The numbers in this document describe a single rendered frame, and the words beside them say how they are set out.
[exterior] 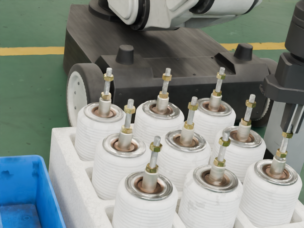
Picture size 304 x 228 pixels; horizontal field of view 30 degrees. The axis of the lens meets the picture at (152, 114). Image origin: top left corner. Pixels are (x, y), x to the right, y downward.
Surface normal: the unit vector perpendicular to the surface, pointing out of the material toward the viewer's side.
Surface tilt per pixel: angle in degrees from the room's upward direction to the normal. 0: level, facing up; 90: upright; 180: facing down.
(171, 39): 0
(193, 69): 0
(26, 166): 88
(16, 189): 88
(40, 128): 0
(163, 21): 90
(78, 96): 90
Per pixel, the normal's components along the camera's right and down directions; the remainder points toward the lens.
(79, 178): 0.15, -0.88
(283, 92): 0.05, 0.47
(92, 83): 0.30, -0.51
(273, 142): -0.92, 0.04
